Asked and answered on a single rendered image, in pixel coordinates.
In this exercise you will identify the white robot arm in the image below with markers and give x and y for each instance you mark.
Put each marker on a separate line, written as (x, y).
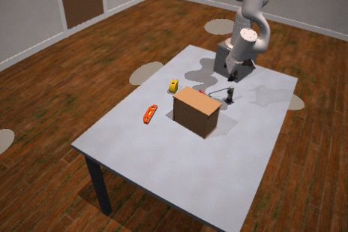
(247, 40)

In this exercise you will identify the brown wooden cabinet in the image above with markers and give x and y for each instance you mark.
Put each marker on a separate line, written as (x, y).
(196, 111)

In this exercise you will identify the grey rod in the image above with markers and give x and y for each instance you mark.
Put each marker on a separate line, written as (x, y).
(229, 99)

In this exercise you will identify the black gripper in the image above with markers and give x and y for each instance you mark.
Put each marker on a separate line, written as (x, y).
(233, 67)

